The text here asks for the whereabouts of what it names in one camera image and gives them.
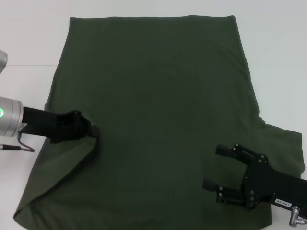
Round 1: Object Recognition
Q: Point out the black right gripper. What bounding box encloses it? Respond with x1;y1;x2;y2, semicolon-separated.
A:
202;143;307;210

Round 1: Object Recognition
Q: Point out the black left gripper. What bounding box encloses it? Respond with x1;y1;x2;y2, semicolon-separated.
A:
22;106;100;144

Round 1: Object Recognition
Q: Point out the dark green t-shirt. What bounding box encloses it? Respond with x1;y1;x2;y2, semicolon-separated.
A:
13;15;307;230

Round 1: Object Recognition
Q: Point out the dark red cable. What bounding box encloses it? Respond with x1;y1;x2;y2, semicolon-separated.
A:
17;131;36;153

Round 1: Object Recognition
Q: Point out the silver elbow cable connector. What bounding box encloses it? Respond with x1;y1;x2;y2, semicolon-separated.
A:
289;205;304;228

